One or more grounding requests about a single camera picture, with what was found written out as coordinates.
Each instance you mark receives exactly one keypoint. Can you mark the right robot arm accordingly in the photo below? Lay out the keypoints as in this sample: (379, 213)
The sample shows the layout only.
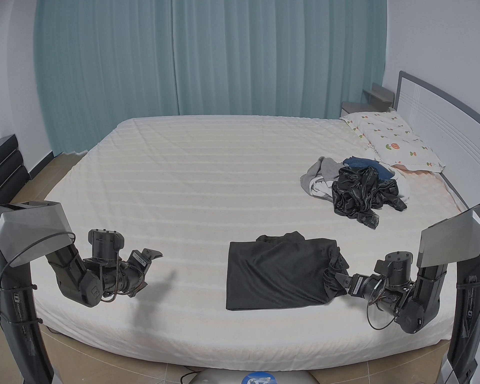
(442, 243)

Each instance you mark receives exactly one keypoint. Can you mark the black T-shirt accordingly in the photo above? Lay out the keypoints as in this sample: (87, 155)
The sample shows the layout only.
(273, 273)

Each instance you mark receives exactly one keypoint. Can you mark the white printed pillow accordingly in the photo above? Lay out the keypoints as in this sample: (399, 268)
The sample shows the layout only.
(397, 140)

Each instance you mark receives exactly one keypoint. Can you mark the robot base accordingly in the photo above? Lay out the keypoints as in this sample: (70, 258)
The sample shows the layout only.
(255, 377)

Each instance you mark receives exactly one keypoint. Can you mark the blue-green curtain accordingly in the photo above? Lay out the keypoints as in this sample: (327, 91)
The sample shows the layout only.
(281, 56)
(112, 75)

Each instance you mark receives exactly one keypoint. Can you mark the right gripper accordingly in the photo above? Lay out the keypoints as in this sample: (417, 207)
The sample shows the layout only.
(360, 287)

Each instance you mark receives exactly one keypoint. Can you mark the grey bedside table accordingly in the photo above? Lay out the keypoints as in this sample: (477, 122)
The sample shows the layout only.
(369, 99)

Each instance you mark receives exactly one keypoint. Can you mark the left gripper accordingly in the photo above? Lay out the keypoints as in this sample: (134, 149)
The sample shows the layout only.
(137, 268)

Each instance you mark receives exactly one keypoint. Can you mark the black chest of drawers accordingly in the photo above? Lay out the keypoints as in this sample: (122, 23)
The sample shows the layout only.
(11, 165)

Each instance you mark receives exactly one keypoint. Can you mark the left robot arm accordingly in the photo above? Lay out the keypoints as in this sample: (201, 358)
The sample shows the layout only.
(37, 232)

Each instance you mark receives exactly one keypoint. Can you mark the pile of clothes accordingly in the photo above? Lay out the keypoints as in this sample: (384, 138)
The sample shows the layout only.
(356, 195)

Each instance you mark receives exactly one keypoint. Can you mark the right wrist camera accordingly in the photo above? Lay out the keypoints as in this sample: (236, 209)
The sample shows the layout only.
(380, 267)

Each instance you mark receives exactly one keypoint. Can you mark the bed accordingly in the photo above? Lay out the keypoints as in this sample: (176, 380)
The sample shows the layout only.
(206, 168)

